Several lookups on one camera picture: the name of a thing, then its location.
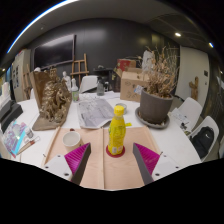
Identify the tall white statue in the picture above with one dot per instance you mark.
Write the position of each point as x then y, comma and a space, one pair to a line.
148, 60

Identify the white plastic chair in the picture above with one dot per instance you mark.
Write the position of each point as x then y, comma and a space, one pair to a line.
88, 82
191, 106
208, 121

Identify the white plaster bust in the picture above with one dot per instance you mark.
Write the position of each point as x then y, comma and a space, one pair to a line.
37, 69

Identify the small white figurine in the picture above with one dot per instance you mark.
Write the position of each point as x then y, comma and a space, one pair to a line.
66, 80

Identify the stack of papers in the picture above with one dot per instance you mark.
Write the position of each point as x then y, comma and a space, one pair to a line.
180, 116

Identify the flat round red coaster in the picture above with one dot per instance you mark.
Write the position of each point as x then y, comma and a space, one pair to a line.
109, 153

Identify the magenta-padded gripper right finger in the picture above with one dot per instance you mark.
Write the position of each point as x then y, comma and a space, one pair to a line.
148, 159

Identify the yellow drink bottle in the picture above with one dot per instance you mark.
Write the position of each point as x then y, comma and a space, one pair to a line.
116, 133

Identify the beige cup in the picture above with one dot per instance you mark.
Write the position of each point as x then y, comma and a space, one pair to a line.
71, 140

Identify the small yellow marker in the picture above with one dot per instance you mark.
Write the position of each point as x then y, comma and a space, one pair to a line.
128, 124

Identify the wooden easel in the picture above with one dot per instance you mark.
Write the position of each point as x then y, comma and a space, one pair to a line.
26, 83
80, 71

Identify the grey plant saucer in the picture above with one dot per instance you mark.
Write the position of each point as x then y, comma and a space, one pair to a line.
156, 126

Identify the red box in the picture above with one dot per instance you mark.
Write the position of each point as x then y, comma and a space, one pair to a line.
126, 64

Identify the long ceiling light strip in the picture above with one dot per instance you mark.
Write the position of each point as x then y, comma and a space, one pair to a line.
33, 20

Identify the black wall screen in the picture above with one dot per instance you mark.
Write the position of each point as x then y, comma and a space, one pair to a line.
53, 51

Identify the black flat box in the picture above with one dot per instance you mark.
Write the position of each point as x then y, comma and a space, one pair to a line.
11, 115

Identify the round ceiling spotlight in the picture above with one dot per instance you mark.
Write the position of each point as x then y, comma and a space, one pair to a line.
210, 44
178, 34

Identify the wooden figure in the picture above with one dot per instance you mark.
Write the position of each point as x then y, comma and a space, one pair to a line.
194, 88

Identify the grey printed newspaper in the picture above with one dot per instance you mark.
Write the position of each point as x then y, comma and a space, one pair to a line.
95, 111

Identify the white green spray bottle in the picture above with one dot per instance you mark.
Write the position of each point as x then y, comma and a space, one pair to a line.
75, 95

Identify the brown cardboard box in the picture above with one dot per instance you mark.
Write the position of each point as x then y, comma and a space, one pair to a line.
131, 85

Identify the white cabinet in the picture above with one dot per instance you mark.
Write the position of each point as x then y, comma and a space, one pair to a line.
18, 73

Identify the wooden paint brush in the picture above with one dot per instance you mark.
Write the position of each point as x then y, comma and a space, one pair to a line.
28, 145

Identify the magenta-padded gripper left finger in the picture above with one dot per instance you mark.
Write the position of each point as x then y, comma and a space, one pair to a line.
76, 158

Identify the black backpack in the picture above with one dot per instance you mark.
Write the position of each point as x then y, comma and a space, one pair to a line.
201, 141

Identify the colourful painted pad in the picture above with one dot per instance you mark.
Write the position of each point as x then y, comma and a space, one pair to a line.
15, 136

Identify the dried plant in grey pot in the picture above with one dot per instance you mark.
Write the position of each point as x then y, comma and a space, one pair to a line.
155, 108

